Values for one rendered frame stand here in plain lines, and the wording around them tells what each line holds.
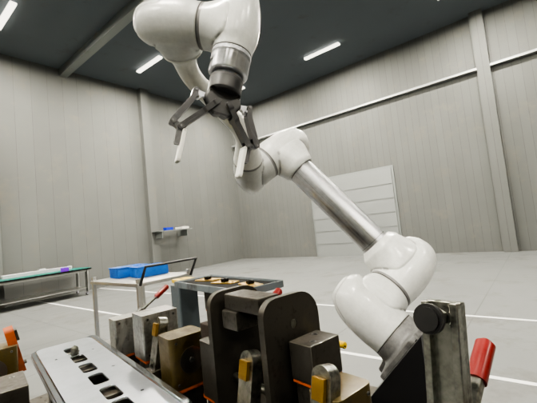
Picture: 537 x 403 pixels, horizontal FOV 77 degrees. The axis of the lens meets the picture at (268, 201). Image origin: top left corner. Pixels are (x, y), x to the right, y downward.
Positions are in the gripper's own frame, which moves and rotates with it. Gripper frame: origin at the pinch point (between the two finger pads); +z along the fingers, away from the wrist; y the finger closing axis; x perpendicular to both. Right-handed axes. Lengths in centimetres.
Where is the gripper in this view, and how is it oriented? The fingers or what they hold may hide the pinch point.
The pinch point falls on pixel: (209, 165)
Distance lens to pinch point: 75.0
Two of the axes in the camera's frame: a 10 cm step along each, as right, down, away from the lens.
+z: -1.7, 9.8, -1.4
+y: -8.9, -2.1, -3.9
